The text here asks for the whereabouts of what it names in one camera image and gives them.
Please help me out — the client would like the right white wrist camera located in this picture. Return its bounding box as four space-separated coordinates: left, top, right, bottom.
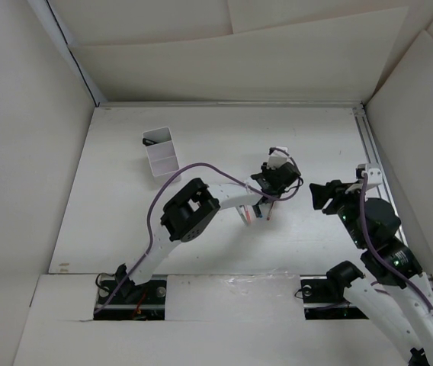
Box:
356 163 383 190

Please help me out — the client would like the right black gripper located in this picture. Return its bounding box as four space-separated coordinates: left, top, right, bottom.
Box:
309 178 367 248

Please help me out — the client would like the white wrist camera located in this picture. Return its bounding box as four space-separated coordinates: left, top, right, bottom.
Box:
267 146 289 170
356 163 383 190

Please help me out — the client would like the aluminium rail right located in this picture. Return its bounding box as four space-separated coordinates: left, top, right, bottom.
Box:
347 104 403 249

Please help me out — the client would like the clear pink pen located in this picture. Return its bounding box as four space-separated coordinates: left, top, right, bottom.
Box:
242 206 252 226

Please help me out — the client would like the clear green pen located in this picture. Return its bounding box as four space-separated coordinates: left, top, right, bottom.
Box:
236 207 250 226

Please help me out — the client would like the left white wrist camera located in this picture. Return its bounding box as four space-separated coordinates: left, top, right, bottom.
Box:
267 146 289 170

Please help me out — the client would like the black green highlighter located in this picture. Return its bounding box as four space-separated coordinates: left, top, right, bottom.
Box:
142 138 159 146

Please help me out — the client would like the white three-compartment organizer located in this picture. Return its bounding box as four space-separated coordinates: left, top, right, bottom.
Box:
143 127 180 185

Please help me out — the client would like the clear red pen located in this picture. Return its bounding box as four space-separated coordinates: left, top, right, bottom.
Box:
266 201 276 221

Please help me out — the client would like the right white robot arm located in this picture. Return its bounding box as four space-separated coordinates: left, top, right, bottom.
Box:
310 178 433 365

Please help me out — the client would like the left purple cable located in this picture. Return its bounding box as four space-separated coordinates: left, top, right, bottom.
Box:
93 146 303 316

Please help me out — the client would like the black blue pen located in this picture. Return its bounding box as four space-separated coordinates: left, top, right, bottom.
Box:
253 205 263 218

